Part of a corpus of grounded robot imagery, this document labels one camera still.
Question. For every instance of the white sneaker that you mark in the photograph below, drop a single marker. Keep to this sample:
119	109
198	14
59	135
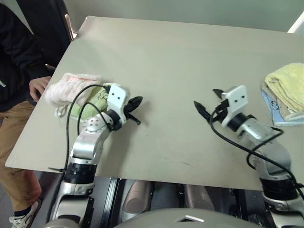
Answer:
23	217

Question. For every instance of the bystander bare hand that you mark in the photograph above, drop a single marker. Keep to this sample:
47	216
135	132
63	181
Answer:
39	85

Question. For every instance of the brown wooden chair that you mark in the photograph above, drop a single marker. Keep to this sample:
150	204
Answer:
70	26

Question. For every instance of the light blue towel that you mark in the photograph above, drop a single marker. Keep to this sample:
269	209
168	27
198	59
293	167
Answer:
278	111

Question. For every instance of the white panel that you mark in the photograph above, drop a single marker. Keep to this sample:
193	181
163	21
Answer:
297	25

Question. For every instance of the black table frame bar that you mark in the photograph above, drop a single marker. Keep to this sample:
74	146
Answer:
110	204

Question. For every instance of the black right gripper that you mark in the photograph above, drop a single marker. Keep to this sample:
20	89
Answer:
221	110

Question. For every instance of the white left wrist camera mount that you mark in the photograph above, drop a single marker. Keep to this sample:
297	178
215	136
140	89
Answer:
116	99

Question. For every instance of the bystander black jacket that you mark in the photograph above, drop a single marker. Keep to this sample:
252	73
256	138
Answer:
19	54

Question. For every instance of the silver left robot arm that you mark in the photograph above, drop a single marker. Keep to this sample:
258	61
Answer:
85	142

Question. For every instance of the yellow terry towel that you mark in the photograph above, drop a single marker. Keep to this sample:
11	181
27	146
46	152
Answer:
287	85

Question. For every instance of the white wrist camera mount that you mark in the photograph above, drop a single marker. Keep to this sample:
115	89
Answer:
236	99
116	99

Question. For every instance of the bystander brown trousers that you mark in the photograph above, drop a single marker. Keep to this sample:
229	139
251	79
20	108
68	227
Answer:
16	142

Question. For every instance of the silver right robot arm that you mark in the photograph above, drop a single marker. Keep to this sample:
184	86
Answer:
268	147

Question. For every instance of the silver robot torso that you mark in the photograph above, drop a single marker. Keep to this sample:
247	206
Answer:
166	219

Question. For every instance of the pink terry towel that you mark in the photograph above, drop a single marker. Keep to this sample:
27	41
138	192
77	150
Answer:
64	90

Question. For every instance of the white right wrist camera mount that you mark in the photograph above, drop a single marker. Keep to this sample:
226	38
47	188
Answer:
236	99

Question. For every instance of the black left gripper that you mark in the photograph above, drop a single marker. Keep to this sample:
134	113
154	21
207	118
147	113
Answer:
128	110

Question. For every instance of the green printed towel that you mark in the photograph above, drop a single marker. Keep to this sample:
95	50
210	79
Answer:
97	99

